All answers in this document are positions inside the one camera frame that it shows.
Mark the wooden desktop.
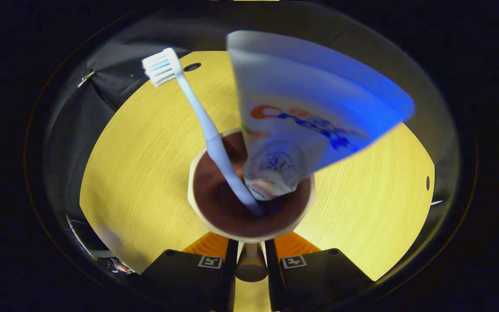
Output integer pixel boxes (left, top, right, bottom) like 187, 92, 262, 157
79, 51, 435, 312

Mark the light blue toothbrush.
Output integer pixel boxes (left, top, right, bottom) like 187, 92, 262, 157
141, 48, 264, 217

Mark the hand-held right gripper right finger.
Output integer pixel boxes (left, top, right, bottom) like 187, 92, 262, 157
265, 232, 373, 312

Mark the white toothpaste tube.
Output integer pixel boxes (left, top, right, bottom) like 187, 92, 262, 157
227, 30, 415, 201

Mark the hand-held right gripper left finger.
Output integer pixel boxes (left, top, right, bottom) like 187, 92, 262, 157
139, 232, 238, 312

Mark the white cloth clip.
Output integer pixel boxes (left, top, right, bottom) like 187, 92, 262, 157
78, 70, 97, 88

